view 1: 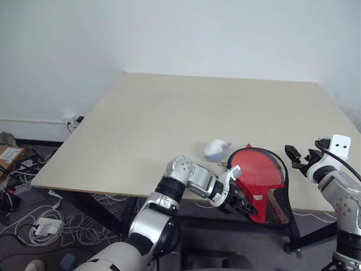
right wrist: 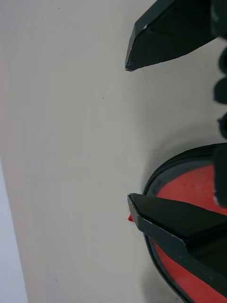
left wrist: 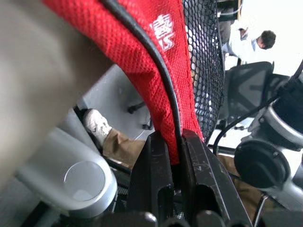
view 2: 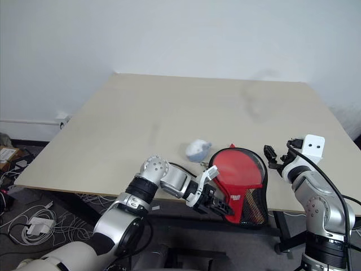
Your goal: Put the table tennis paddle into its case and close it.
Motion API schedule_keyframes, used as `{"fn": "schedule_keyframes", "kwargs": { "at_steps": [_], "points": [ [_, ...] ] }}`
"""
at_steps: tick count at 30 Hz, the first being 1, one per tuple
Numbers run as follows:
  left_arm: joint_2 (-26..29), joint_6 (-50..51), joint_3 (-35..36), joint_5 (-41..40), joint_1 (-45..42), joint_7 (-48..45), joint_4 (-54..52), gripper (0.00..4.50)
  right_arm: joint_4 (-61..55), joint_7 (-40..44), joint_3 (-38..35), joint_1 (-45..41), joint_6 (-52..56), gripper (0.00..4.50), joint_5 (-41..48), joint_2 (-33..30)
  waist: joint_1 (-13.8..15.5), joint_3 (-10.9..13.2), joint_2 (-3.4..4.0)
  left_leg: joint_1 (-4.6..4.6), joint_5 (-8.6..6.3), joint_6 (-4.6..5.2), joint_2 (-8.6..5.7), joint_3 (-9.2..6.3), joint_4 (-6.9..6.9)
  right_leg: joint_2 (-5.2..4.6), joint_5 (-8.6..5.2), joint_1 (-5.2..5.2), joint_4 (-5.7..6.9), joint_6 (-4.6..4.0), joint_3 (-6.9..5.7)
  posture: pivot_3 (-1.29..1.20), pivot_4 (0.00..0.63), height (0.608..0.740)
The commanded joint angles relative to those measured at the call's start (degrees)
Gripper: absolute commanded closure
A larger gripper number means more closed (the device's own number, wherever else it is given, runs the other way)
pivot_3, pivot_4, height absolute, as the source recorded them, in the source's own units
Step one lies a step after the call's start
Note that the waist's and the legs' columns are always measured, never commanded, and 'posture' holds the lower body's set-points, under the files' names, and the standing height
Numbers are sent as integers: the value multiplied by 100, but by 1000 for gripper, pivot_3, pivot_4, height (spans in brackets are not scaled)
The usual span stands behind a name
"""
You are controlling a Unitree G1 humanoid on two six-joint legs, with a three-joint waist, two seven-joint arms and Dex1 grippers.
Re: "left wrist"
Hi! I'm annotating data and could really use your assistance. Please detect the person in white shirt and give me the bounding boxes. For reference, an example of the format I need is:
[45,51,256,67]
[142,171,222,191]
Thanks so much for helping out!
[226,27,277,65]

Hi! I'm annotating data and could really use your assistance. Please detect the black chair wheel base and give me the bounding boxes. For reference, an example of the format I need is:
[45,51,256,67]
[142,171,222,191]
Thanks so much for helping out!
[127,101,153,131]

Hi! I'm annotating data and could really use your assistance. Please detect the leg in brown trousers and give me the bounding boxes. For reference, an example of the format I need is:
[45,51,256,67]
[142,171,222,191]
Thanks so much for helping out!
[217,153,269,222]
[102,128,148,170]

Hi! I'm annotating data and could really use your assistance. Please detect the white sneaker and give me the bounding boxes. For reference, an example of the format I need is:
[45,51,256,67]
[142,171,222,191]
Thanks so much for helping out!
[83,108,113,148]

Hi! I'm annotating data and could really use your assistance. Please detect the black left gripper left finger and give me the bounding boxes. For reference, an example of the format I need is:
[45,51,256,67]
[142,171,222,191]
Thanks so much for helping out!
[127,131,175,220]

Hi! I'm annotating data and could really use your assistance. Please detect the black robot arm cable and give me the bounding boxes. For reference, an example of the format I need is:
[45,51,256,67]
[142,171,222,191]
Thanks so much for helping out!
[212,94,280,156]

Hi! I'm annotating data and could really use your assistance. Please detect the red paddle case black mesh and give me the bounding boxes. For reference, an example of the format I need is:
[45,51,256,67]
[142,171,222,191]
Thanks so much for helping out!
[42,0,225,166]

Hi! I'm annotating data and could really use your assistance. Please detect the silver robot body joint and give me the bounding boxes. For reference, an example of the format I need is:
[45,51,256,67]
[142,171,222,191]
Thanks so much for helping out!
[15,127,118,218]

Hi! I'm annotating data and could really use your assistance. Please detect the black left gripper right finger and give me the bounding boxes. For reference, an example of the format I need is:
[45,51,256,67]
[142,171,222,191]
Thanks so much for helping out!
[179,129,252,227]

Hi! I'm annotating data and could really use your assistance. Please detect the black office chair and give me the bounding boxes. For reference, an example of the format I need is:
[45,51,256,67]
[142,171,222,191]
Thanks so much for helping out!
[219,61,293,130]

